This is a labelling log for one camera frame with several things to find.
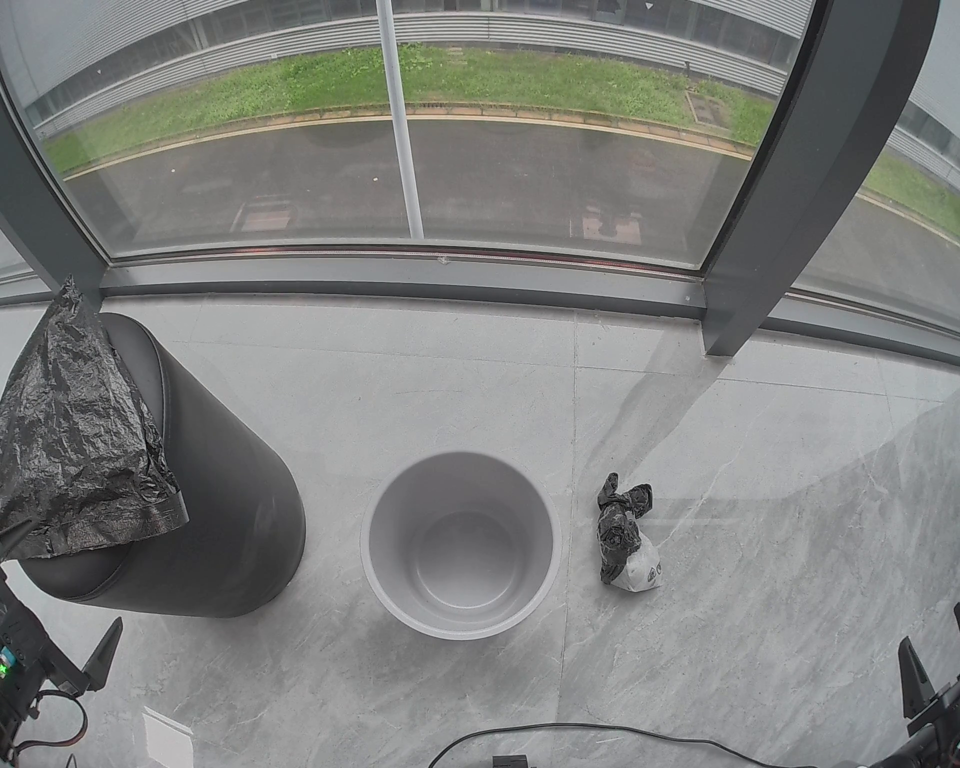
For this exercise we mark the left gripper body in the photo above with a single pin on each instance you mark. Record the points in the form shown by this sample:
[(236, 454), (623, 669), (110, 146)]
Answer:
[(30, 660)]

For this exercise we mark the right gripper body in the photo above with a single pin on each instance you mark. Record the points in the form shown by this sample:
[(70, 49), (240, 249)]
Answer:
[(937, 716)]

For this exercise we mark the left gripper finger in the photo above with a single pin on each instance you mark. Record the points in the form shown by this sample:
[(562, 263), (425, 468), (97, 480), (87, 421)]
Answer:
[(103, 660)]

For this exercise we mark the black plastic bag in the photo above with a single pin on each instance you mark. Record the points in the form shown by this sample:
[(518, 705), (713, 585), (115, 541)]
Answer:
[(75, 435)]

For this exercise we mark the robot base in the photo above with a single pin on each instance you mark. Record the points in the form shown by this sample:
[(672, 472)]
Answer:
[(511, 763)]

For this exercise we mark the crumpled black plastic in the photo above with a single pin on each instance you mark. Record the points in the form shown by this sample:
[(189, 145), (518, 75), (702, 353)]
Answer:
[(619, 517)]

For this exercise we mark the white trash bin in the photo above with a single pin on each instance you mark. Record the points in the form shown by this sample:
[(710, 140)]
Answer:
[(461, 540)]

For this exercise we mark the dark grey round chair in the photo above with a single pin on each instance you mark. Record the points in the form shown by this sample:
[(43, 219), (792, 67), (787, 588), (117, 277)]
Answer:
[(225, 487)]

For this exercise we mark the white printed wrapper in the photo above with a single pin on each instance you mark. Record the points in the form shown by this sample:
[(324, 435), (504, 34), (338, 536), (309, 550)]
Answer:
[(643, 571)]

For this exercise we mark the window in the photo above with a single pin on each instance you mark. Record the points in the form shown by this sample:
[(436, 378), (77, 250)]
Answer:
[(525, 172)]

